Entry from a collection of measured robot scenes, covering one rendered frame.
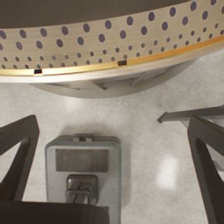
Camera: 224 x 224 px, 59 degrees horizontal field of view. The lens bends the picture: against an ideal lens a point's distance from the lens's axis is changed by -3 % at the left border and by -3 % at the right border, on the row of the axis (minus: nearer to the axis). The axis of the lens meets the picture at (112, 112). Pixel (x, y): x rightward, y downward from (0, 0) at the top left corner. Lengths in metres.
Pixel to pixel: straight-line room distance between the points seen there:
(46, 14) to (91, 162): 1.14
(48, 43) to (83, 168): 1.12
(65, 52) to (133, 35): 0.13
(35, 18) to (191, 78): 1.44
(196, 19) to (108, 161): 1.12
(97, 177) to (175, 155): 0.65
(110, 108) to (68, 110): 0.32
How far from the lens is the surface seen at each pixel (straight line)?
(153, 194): 1.78
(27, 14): 0.37
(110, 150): 1.36
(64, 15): 0.36
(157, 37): 0.40
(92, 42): 0.38
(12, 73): 0.45
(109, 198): 1.48
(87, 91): 1.56
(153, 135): 1.63
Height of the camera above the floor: 1.57
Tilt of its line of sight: 86 degrees down
